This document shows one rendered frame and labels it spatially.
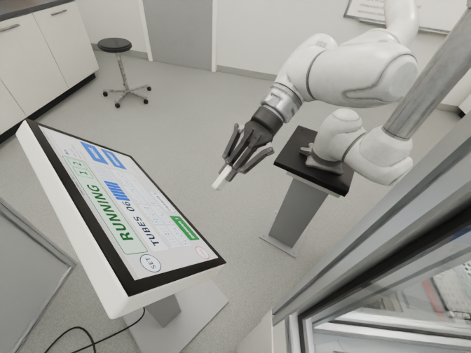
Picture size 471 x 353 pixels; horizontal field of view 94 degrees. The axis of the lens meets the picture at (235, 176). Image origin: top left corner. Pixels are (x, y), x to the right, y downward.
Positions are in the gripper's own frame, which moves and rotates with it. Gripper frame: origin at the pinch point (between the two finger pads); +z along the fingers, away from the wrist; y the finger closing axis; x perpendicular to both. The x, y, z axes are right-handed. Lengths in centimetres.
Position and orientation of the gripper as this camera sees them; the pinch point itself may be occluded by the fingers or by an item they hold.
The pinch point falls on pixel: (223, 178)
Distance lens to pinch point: 56.7
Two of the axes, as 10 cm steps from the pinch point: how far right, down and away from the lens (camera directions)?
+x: 3.5, 1.8, 9.2
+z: -6.1, 7.9, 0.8
